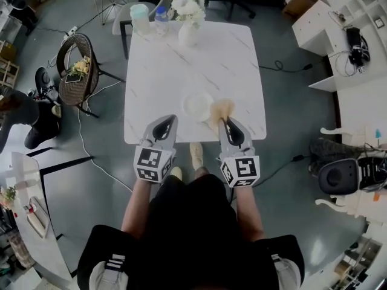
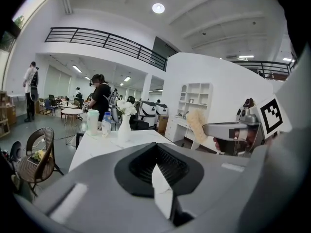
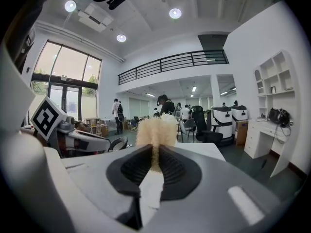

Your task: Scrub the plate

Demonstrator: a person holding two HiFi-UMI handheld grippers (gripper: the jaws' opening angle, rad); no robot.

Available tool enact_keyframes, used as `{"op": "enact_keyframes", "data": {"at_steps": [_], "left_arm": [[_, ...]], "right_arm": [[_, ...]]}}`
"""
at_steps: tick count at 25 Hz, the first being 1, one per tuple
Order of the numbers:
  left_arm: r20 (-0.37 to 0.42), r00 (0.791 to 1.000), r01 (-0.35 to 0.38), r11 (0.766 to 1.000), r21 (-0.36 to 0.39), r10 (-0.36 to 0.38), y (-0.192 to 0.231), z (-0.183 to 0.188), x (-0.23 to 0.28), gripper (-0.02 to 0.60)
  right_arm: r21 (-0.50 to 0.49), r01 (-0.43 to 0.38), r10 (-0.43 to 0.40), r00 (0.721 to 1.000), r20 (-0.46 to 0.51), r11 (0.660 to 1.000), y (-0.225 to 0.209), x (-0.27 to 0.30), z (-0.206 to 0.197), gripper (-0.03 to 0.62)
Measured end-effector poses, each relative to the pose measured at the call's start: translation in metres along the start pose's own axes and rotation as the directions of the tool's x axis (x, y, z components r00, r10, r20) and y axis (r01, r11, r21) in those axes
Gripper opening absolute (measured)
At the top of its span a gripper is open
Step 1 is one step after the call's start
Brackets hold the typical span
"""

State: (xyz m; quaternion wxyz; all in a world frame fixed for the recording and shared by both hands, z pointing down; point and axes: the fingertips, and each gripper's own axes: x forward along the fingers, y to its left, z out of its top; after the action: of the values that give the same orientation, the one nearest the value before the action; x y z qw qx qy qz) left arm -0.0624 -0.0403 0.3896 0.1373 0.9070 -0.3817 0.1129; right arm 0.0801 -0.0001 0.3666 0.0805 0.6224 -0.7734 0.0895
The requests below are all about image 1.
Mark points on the white desk with drawers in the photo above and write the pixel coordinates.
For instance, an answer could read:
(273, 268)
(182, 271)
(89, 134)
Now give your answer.
(314, 26)

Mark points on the person's right forearm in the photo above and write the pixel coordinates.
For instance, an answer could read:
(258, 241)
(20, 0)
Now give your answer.
(248, 213)

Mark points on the grey round floor device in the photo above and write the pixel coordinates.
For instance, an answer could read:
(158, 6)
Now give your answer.
(42, 77)

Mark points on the black tablet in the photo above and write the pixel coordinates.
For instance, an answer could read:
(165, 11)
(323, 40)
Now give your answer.
(72, 78)

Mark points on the beige cloth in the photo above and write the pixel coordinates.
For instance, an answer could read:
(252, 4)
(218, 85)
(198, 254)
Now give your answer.
(222, 109)

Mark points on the dark fuzzy cloth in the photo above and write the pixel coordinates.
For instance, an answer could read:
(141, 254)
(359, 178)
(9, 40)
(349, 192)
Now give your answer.
(332, 150)

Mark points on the white shelf unit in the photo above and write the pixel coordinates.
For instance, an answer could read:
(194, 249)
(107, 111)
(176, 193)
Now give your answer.
(369, 8)

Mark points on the brown wicker chair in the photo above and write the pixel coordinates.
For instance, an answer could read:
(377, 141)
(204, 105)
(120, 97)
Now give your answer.
(75, 94)

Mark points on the white ceramic vase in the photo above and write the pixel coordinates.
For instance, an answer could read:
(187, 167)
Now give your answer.
(187, 36)

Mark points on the yellow flower bouquet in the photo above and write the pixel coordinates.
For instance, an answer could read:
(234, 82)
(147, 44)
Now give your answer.
(81, 66)

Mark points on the clear bottle with blue cap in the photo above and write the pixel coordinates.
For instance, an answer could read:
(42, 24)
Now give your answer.
(161, 20)

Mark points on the wooden shelf rack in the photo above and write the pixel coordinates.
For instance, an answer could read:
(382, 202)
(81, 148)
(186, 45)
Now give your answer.
(7, 68)

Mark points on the white counter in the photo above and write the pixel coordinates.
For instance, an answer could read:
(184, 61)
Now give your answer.
(24, 168)

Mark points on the person's black clothing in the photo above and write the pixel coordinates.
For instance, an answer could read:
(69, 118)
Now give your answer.
(187, 222)

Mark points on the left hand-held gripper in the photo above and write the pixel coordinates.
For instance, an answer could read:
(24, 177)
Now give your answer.
(151, 162)

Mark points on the white round bowl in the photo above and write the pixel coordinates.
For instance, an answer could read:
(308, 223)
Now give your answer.
(195, 104)

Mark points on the white flower bouquet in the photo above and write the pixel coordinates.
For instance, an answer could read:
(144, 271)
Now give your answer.
(189, 8)

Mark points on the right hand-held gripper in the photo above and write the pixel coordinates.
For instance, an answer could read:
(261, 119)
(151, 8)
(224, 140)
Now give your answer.
(242, 168)

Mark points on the grey dining chair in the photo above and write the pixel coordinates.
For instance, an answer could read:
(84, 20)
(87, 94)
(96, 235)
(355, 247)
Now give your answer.
(124, 14)

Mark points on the brown cardboard box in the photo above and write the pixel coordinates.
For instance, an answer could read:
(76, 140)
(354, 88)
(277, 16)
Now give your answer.
(299, 3)

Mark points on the white tray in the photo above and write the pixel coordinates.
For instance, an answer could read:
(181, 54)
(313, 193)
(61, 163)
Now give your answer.
(37, 222)

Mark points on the white power strip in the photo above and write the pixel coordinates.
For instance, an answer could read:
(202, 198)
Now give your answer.
(72, 30)

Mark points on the black metal frame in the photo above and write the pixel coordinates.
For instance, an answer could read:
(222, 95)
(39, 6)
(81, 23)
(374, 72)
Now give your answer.
(66, 163)

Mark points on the person's left forearm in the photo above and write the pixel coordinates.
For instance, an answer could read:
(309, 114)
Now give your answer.
(137, 210)

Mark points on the grey round-faced device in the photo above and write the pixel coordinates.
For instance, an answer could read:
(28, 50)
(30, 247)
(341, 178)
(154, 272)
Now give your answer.
(347, 177)

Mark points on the person's beige shoe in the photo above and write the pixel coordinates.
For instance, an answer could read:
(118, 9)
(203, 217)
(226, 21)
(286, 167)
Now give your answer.
(176, 172)

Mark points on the white ornate chair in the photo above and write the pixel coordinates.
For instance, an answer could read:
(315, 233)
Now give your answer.
(328, 130)

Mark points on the clear jar pale green lid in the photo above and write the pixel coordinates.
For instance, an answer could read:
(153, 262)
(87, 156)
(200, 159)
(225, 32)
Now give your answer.
(139, 18)

